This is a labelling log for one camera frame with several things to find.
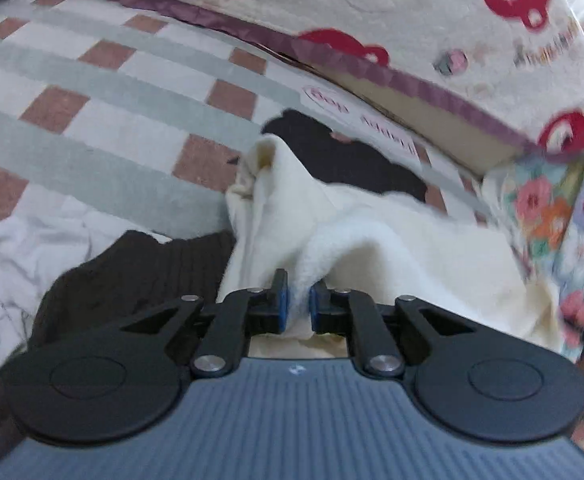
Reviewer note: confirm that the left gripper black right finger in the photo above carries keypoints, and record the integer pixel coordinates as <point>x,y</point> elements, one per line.
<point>472,379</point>

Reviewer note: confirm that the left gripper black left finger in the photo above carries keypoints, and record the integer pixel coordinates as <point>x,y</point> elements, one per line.
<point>112,382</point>

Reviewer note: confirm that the cream fleece garment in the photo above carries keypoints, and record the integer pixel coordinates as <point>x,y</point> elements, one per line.
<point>385,245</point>

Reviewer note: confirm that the dark brown knit garment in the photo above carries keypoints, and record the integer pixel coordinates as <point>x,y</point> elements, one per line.
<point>135,273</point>

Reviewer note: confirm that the white crumpled cloth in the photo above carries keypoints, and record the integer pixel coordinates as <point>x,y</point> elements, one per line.
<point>36,249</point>

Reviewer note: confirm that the floral blanket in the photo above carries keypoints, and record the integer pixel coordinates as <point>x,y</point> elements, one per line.
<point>542,203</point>

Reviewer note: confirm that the checkered bed sheet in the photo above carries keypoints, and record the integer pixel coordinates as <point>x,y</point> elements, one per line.
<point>92,108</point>

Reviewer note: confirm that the black garment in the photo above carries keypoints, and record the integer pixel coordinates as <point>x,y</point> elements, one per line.
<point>331,157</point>

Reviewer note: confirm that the bear print quilt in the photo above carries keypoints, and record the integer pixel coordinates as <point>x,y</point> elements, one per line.
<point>486,80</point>

